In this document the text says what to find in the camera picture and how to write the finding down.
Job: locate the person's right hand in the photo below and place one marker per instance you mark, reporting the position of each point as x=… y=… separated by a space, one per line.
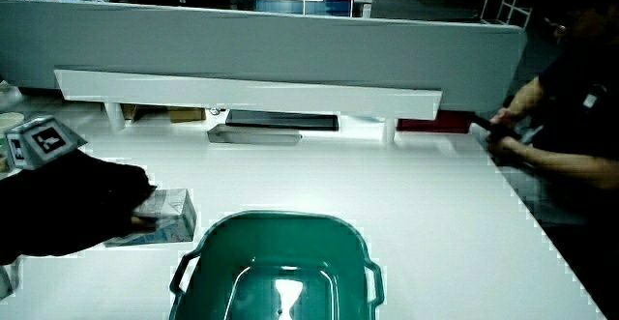
x=72 y=204

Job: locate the white blue milk carton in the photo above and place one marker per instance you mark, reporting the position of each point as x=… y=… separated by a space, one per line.
x=171 y=211

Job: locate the white desk shelf riser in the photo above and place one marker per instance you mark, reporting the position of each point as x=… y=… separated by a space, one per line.
x=251 y=95

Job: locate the white desk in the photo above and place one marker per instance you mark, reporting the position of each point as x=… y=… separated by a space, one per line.
x=411 y=213

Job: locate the white cup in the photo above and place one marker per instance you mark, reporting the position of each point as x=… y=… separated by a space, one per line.
x=8 y=120

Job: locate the brown cardboard box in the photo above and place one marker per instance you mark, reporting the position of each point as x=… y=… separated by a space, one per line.
x=186 y=114

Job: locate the grey flat case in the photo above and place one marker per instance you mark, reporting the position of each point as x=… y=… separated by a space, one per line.
x=254 y=135

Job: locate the green plastic basket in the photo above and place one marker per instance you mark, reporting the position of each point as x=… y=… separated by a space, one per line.
x=271 y=262

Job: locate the black flat tablet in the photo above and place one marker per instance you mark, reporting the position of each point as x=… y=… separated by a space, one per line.
x=283 y=120

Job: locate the grey partition panel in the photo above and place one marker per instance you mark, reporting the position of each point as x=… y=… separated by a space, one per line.
x=271 y=44

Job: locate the red box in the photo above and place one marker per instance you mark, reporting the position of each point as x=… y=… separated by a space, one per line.
x=435 y=123

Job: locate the black handheld device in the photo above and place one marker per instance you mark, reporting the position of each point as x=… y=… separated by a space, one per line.
x=493 y=127

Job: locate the white metal rack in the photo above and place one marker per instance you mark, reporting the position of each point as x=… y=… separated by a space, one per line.
x=508 y=1

